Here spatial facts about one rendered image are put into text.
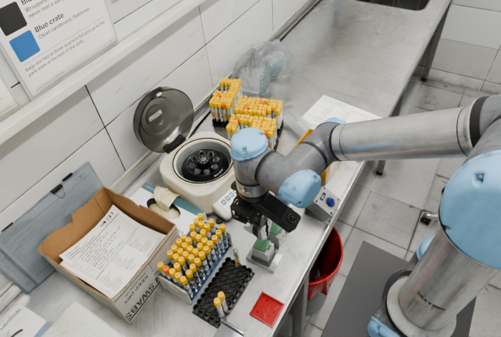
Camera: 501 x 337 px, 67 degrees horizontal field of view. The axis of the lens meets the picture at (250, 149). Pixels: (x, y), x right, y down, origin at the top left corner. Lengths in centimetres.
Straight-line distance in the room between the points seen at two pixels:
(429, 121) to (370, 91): 106
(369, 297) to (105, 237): 74
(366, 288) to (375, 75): 102
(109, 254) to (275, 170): 62
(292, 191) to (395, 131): 20
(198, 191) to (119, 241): 27
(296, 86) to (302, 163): 98
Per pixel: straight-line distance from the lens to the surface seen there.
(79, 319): 83
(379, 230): 228
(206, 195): 114
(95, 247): 120
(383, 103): 163
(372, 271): 106
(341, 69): 179
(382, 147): 68
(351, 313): 100
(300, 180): 70
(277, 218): 87
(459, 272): 58
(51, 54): 105
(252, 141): 74
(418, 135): 64
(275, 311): 107
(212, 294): 108
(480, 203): 45
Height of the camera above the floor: 187
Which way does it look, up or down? 46 degrees down
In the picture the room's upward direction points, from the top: 6 degrees counter-clockwise
